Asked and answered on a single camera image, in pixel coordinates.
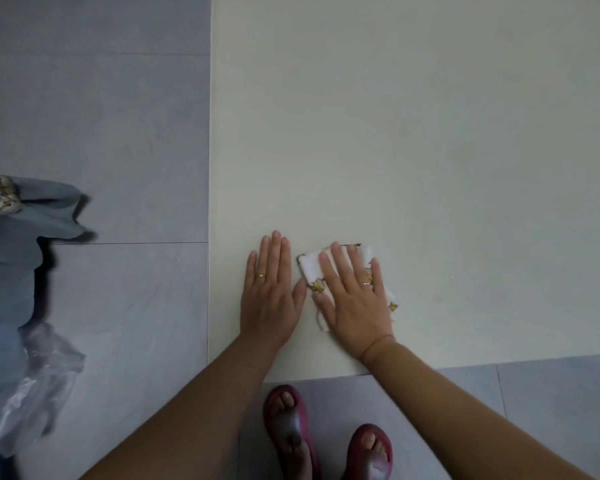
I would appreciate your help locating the person's right hand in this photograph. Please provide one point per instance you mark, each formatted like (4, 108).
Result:
(355, 319)

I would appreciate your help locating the person's left hand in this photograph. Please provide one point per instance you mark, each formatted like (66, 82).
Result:
(270, 304)

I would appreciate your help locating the white patterned cleaning cloth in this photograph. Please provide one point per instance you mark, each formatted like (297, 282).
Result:
(307, 264)

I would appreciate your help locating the person's right forearm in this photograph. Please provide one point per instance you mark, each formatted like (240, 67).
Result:
(455, 424)

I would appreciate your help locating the person's left forearm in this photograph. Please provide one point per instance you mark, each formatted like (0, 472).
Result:
(190, 424)

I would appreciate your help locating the person's left leg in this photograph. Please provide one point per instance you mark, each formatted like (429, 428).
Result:
(286, 402)

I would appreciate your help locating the person's leg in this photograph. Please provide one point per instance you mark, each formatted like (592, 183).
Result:
(286, 402)
(372, 442)

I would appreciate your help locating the person's right leg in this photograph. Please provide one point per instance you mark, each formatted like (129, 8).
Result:
(372, 442)

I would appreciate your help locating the red right slipper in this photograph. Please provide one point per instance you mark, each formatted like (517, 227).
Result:
(355, 459)

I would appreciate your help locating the white table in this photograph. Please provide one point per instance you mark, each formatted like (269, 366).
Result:
(405, 144)

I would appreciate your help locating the clear plastic bag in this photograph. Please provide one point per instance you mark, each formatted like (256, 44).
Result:
(40, 374)

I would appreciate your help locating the blue embroidered sofa cover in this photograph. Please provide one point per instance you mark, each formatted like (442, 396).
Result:
(5, 274)

